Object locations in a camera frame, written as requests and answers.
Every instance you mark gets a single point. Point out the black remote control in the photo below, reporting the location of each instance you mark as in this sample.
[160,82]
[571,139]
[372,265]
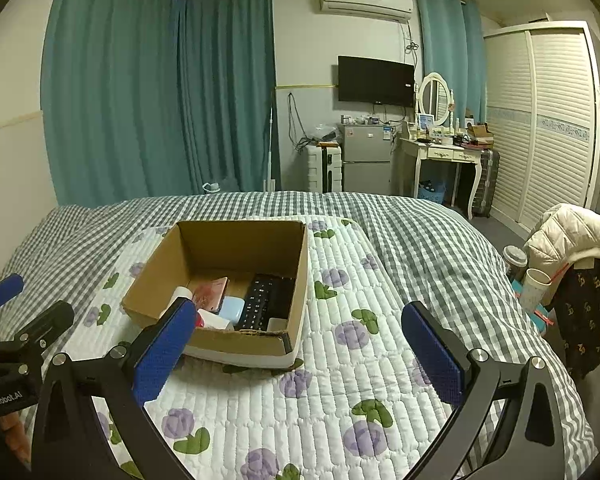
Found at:
[262,302]

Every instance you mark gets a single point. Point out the white dressing table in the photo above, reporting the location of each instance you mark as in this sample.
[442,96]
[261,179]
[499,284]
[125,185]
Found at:
[442,152]

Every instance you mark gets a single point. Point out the person's left hand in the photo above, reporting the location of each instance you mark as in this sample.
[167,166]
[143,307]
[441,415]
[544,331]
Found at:
[15,440]

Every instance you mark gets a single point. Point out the green window curtain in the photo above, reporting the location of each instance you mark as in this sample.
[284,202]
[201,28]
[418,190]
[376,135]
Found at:
[447,50]

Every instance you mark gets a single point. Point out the glass jar with lid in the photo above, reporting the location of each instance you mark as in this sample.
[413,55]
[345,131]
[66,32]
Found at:
[515,260]

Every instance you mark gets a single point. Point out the white puffer jacket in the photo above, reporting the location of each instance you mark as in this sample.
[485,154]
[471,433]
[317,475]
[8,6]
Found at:
[565,235]

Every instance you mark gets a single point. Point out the white roll-on bottle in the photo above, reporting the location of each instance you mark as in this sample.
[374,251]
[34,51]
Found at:
[181,296]

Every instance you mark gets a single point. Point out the dark printed cloth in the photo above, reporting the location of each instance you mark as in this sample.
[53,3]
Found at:
[590,315]

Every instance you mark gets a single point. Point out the floral quilted mat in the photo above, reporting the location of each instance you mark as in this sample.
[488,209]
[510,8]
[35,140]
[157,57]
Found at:
[330,400]

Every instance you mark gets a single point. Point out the red packet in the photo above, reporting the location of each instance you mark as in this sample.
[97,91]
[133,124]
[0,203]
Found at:
[211,294]

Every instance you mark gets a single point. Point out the black wall television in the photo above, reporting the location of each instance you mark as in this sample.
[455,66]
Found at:
[375,81]

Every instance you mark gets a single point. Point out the oval white vanity mirror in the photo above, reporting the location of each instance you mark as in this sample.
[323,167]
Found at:
[435,100]

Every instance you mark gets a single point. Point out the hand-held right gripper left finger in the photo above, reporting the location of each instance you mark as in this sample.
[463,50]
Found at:
[162,355]

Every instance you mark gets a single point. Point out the white mop pole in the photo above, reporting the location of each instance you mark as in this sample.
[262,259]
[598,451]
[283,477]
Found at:
[270,150]

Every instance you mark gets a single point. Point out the light blue case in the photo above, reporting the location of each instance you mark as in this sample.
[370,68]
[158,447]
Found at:
[231,308]

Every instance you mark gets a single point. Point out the dark grey suitcase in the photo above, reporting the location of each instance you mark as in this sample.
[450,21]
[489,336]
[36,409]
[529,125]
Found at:
[486,185]

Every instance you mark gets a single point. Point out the white paper cup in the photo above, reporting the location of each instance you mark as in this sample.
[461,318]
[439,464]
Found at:
[536,287]

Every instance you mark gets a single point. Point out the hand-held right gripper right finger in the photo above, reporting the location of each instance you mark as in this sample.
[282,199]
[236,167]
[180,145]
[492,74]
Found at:
[432,355]

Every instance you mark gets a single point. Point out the small white box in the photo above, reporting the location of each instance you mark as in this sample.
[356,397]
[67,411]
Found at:
[277,325]

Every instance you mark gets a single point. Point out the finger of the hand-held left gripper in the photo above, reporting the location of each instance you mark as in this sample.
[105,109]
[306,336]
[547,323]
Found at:
[45,322]
[2,292]

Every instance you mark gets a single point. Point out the white louvred wardrobe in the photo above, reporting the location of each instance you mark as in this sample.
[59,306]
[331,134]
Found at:
[545,125]

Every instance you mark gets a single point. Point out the white air conditioner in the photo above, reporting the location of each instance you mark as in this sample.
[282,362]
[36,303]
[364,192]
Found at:
[365,2]

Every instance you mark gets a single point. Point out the small picture frame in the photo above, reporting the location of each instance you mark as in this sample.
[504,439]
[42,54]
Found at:
[425,121]

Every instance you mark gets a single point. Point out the silver small fridge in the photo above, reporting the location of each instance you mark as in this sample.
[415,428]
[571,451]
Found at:
[366,160]

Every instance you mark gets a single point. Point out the small brown cardboard box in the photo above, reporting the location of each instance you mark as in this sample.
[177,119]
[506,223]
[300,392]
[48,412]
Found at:
[480,132]

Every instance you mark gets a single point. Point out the white bottle with red cap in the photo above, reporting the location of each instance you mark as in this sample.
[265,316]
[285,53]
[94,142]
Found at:
[215,321]

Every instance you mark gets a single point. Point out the white ribbed suitcase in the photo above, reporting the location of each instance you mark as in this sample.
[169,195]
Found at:
[322,170]

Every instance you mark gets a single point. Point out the blue plastic basket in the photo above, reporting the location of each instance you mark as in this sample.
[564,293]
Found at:
[432,192]

